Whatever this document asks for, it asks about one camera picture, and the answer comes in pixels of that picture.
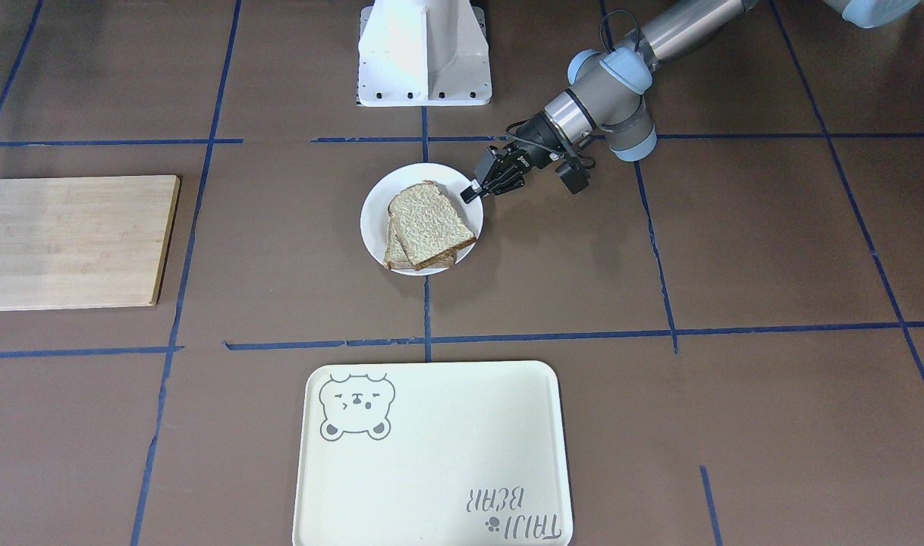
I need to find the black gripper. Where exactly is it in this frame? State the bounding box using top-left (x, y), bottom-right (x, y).
top-left (460, 114), bottom-right (570, 203)

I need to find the bread slice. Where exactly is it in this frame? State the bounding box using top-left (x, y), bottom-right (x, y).
top-left (387, 180), bottom-right (477, 271)
top-left (385, 221), bottom-right (456, 272)

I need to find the white round plate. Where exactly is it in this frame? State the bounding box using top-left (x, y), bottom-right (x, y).
top-left (360, 162), bottom-right (484, 269)

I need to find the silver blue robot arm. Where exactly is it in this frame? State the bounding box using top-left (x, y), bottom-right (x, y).
top-left (460, 1), bottom-right (755, 203)

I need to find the cream bear tray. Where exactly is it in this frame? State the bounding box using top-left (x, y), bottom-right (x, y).
top-left (292, 360), bottom-right (574, 545)

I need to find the wooden cutting board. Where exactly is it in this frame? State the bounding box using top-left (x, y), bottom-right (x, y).
top-left (0, 175), bottom-right (181, 311)

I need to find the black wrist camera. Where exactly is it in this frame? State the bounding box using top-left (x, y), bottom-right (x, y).
top-left (555, 156), bottom-right (596, 195)

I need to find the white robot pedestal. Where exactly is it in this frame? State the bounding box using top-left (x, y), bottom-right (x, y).
top-left (356, 1), bottom-right (493, 108)

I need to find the black camera cable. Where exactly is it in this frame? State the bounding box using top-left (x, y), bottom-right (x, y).
top-left (504, 9), bottom-right (645, 164)

